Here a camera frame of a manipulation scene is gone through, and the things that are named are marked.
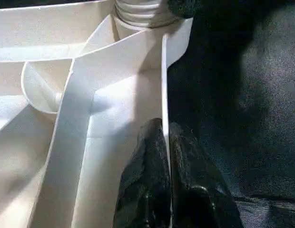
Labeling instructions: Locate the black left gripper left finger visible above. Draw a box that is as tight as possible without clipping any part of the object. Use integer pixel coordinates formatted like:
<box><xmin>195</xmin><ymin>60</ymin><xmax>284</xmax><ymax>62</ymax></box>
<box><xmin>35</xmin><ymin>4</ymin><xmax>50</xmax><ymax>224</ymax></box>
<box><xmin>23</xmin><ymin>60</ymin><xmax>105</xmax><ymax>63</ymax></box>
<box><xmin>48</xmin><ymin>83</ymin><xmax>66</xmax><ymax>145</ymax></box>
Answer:
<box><xmin>115</xmin><ymin>117</ymin><xmax>174</xmax><ymax>228</ymax></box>

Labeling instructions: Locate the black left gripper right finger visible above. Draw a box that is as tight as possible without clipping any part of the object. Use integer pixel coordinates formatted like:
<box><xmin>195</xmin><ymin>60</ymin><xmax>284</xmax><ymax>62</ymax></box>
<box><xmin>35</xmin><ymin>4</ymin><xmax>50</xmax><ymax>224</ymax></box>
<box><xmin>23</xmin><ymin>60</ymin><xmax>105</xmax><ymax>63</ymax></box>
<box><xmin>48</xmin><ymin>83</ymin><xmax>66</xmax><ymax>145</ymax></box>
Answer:
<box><xmin>169</xmin><ymin>121</ymin><xmax>244</xmax><ymax>228</ymax></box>

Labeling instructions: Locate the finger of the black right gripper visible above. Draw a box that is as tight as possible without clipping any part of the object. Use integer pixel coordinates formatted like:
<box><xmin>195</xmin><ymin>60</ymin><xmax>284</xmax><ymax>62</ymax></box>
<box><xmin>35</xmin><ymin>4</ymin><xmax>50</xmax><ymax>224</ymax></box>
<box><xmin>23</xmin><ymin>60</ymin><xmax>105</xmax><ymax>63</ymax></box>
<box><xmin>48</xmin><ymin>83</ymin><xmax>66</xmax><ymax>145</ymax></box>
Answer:
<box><xmin>166</xmin><ymin>0</ymin><xmax>196</xmax><ymax>20</ymax></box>

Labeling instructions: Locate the white plastic table leg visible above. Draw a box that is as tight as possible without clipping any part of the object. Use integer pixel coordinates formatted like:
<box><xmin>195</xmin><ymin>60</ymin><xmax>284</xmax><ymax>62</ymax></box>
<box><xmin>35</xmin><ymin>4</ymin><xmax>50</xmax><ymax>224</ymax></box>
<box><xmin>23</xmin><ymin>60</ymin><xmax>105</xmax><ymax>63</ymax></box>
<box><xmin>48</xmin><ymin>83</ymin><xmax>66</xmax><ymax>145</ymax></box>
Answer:
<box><xmin>113</xmin><ymin>0</ymin><xmax>179</xmax><ymax>29</ymax></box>

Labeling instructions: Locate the white plastic table top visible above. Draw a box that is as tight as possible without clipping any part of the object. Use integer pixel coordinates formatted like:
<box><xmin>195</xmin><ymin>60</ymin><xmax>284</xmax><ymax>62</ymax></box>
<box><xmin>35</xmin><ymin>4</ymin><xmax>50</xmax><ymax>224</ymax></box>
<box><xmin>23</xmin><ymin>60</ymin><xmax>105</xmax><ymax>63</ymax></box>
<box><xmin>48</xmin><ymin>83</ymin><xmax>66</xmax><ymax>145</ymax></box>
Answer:
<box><xmin>0</xmin><ymin>0</ymin><xmax>194</xmax><ymax>228</ymax></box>

